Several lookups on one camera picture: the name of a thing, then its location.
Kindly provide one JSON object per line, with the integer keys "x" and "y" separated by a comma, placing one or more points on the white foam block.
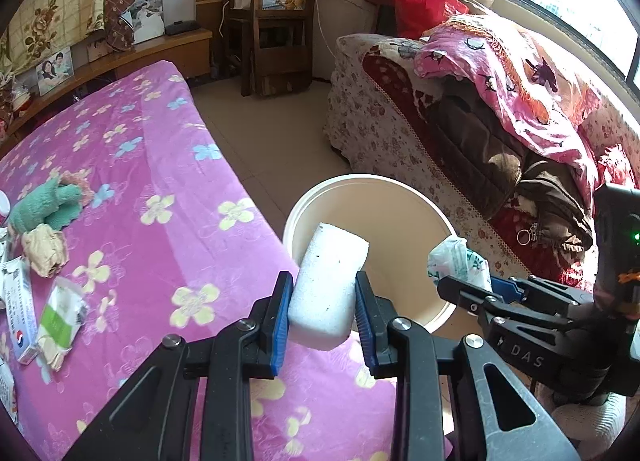
{"x": 325, "y": 286}

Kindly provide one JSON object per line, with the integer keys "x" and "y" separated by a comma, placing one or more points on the framed couple photo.
{"x": 54, "y": 71}

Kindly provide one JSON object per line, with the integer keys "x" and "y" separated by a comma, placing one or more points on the red plastic bag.
{"x": 425, "y": 8}

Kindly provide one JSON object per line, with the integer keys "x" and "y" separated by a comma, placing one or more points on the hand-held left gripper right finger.
{"x": 364, "y": 326}

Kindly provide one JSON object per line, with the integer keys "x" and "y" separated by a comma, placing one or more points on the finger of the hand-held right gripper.
{"x": 465, "y": 293}
{"x": 505, "y": 288}

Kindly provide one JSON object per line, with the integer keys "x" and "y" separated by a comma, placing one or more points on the green fuzzy cloth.
{"x": 50, "y": 201}

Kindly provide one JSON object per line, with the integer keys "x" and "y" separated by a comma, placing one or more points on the white plastic bucket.
{"x": 380, "y": 221}

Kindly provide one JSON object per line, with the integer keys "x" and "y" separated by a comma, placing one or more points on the dark wooden chair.
{"x": 280, "y": 51}

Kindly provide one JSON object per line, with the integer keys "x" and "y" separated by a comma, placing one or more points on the framed wedding photo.
{"x": 145, "y": 18}

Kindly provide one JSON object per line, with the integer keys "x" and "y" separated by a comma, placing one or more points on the pink unicorn blanket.
{"x": 505, "y": 71}

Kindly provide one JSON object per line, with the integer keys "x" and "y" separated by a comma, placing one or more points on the white green packet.
{"x": 62, "y": 313}

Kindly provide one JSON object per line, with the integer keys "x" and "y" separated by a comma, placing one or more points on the pink floral blanket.
{"x": 175, "y": 166}

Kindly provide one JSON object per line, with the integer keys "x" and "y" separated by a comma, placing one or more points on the brown jacket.
{"x": 475, "y": 141}

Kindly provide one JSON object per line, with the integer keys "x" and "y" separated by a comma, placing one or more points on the crumpled beige paper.
{"x": 45, "y": 248}

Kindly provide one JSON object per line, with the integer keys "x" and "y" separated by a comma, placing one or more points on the black flat device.
{"x": 180, "y": 27}

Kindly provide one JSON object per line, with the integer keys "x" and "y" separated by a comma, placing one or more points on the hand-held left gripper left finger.
{"x": 277, "y": 326}

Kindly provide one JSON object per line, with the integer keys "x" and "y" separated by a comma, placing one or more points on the white medicine box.
{"x": 20, "y": 311}

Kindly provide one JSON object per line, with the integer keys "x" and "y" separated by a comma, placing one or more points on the wooden headboard shelf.
{"x": 165, "y": 53}

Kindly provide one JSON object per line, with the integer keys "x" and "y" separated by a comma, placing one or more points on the person's right forearm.
{"x": 590, "y": 418}

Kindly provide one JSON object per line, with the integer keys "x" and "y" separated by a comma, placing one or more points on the white printed paper packet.
{"x": 6, "y": 391}

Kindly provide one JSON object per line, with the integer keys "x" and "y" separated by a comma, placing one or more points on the floral covered sofa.
{"x": 380, "y": 141}

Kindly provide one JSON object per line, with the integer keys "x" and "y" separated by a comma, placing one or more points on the white green plastic wrapper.
{"x": 457, "y": 256}

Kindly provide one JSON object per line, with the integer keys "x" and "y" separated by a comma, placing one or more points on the red floral sofa throw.
{"x": 385, "y": 71}

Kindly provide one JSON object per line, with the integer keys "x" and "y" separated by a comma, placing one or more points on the pink fuzzy cloth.
{"x": 82, "y": 186}

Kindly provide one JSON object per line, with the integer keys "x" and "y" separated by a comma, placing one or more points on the red white ornament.
{"x": 20, "y": 100}

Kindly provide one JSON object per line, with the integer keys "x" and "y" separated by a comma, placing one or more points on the brown floral cloth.
{"x": 122, "y": 6}

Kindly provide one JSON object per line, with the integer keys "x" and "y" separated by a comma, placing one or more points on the small unframed photo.
{"x": 99, "y": 50}

